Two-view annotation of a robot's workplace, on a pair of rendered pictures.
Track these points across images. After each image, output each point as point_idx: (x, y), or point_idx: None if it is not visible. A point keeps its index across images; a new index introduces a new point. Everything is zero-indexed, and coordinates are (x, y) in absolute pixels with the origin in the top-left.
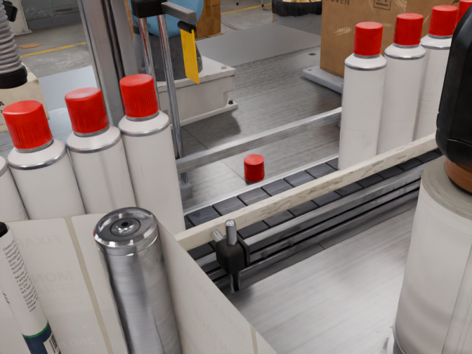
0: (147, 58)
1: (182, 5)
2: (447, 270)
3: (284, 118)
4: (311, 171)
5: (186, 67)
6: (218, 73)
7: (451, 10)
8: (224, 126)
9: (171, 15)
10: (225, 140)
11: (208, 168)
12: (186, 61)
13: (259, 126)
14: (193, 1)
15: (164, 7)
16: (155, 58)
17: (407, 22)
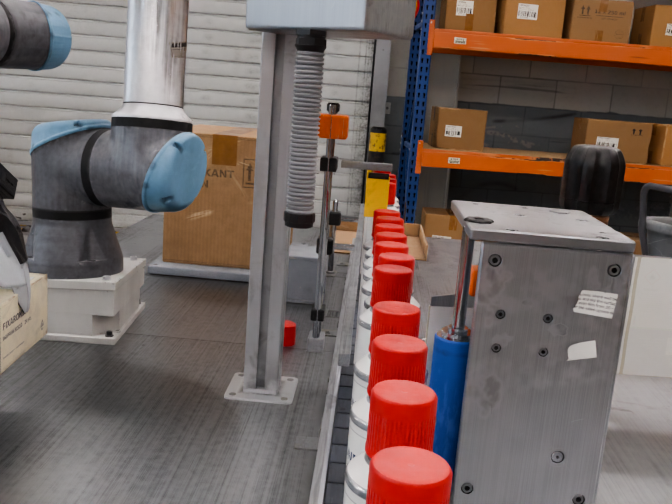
0: (328, 206)
1: (196, 176)
2: None
3: (211, 305)
4: (355, 312)
5: (368, 208)
6: (140, 263)
7: (394, 175)
8: (171, 322)
9: (360, 168)
10: (200, 331)
11: (236, 349)
12: (370, 203)
13: (204, 315)
14: (202, 173)
15: (348, 163)
16: (95, 248)
17: (392, 181)
